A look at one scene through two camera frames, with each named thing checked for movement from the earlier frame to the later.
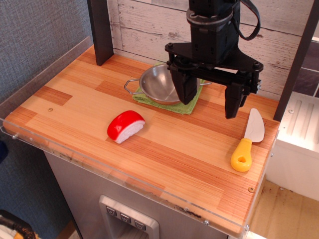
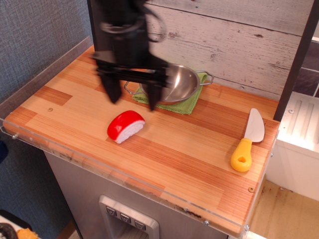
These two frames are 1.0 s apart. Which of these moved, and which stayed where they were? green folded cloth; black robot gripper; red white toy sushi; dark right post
Moved: black robot gripper
Stayed: dark right post; red white toy sushi; green folded cloth
